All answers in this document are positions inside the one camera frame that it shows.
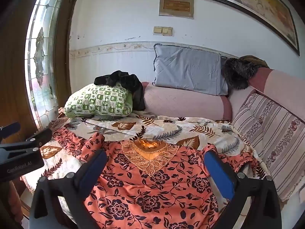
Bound grey blue pillow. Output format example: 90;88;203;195
152;43;229;96

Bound framed painting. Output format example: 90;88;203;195
193;0;300;57

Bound wall plaque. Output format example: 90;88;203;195
159;0;194;19

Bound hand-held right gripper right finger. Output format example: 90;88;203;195
204;150;283;229

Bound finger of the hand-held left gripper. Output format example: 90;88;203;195
0;128;53;159
0;121;21;139

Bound stained glass window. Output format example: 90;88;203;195
25;0;65;130

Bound black cloth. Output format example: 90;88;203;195
94;70;146;111

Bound wooden door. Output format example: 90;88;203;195
0;0;83;222

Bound leaf print blanket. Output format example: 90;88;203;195
20;112;270;229

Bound pink pillow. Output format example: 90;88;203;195
140;68;305;204

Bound dark furry cushion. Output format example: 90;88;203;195
220;57;259;91

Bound orange floral dress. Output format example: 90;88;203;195
52;127;268;229

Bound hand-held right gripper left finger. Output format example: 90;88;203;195
29;149;109;229

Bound light switch plate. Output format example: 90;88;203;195
153;26;173;35

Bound striped floral cushion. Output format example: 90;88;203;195
232;93;305;202

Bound green checked pillow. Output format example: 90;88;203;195
64;83;133;118

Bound brown cloth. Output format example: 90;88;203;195
239;55;270;68

